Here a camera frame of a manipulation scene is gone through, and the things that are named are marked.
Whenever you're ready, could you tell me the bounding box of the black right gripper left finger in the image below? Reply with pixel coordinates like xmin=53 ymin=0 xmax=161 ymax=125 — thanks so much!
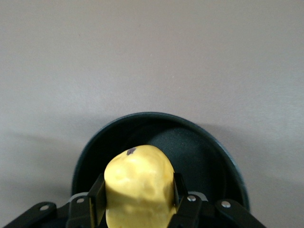
xmin=0 ymin=172 xmax=106 ymax=228

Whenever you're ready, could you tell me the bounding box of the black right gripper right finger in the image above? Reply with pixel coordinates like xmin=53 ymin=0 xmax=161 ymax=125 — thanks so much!
xmin=166 ymin=172 xmax=266 ymax=228

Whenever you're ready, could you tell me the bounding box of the yellow potato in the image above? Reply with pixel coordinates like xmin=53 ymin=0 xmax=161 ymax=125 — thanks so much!
xmin=104 ymin=144 xmax=178 ymax=228

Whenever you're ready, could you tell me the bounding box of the blue round plate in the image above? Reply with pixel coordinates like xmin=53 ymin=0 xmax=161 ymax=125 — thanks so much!
xmin=70 ymin=112 xmax=250 ymax=228

